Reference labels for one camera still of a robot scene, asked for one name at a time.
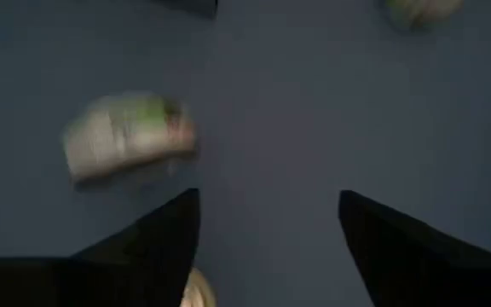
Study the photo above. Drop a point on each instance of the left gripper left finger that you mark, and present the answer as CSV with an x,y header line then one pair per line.
x,y
122,273

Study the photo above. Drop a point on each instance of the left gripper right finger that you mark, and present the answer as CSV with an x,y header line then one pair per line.
x,y
420,264

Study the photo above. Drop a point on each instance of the wooden shelf with black legs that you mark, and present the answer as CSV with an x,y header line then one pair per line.
x,y
194,6

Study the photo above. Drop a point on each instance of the salmon can with gold lid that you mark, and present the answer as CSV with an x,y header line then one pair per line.
x,y
198,294

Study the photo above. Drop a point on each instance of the blue table mat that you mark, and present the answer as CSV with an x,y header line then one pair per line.
x,y
292,128

